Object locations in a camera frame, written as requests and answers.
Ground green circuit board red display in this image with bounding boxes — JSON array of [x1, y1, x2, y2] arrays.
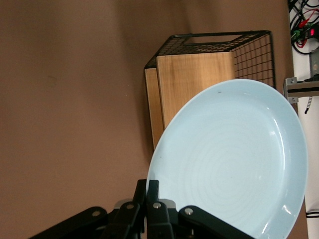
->
[[291, 23, 319, 42]]

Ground light blue round plate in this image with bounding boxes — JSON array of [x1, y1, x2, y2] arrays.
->
[[146, 79, 310, 239]]

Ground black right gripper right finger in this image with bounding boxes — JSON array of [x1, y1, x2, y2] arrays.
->
[[146, 179, 172, 239]]

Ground wooden board basket insert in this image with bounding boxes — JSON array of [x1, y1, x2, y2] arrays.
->
[[145, 51, 236, 150]]

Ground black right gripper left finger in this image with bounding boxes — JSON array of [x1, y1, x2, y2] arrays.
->
[[107, 179, 148, 239]]

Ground black wire wooden rack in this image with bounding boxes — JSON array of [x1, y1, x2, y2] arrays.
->
[[144, 30, 277, 151]]

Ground grey metal camera bracket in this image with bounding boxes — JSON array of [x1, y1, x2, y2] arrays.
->
[[283, 76, 319, 103]]

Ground tangled black cables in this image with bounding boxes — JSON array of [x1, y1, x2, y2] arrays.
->
[[288, 0, 319, 55]]

